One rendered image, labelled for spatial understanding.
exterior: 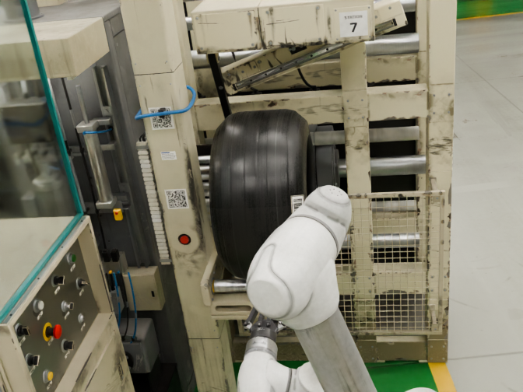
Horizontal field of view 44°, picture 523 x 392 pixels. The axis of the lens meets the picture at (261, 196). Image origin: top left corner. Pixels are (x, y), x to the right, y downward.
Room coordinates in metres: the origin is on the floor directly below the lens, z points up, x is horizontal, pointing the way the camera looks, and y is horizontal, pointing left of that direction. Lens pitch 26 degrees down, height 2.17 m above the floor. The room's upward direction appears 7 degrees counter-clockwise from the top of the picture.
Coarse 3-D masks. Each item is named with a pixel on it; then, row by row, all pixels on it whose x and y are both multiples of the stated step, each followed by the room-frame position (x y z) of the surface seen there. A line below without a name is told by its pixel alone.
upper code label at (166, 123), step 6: (150, 108) 1.97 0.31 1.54; (156, 108) 1.96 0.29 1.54; (168, 108) 1.96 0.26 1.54; (150, 120) 1.97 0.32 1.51; (156, 120) 1.96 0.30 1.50; (162, 120) 1.96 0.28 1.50; (168, 120) 1.96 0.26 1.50; (156, 126) 1.97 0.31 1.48; (162, 126) 1.96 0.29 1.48; (168, 126) 1.96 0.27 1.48
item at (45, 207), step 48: (0, 0) 1.71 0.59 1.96; (0, 48) 1.64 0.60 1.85; (0, 96) 1.58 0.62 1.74; (48, 96) 1.82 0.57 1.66; (0, 144) 1.52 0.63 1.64; (48, 144) 1.75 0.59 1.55; (0, 192) 1.46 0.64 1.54; (48, 192) 1.68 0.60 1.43; (0, 240) 1.40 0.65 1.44; (48, 240) 1.60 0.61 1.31; (0, 288) 1.34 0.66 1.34
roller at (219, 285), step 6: (216, 282) 1.88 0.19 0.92; (222, 282) 1.88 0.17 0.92; (228, 282) 1.87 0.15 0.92; (234, 282) 1.87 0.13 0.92; (240, 282) 1.86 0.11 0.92; (216, 288) 1.87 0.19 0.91; (222, 288) 1.86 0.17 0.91; (228, 288) 1.86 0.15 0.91; (234, 288) 1.86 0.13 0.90; (240, 288) 1.85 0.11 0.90
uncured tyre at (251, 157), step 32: (224, 128) 1.95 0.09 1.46; (256, 128) 1.91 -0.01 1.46; (288, 128) 1.89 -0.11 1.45; (224, 160) 1.82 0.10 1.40; (256, 160) 1.80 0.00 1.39; (288, 160) 1.79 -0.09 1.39; (224, 192) 1.76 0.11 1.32; (256, 192) 1.74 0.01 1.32; (288, 192) 1.73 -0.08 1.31; (224, 224) 1.73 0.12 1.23; (256, 224) 1.71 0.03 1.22; (224, 256) 1.75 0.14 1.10
